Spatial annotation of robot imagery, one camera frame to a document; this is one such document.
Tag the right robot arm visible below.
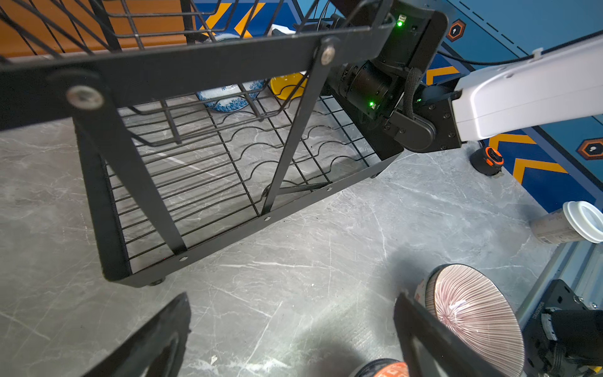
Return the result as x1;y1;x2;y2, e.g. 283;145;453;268
324;1;602;160

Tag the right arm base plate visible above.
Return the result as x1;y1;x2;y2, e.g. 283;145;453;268
523;280;602;376

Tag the yellow bowl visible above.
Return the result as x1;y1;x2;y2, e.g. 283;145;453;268
269;72;307;101

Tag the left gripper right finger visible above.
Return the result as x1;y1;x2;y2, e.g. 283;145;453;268
394;292;502;376

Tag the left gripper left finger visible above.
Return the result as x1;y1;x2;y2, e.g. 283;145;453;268
86;292;192;376

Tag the pink striped bowl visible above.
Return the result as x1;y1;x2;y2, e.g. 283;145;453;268
415;264;525;376

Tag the orange patterned bowl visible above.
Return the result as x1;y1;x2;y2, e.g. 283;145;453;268
350;358;410;377

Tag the white lidded cup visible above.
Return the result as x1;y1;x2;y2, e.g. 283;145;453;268
529;201;602;244

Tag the blue floral bowl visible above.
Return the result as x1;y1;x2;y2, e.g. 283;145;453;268
196;80;265;112

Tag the black wire dish rack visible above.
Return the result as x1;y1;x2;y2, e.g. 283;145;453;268
1;1;395;287

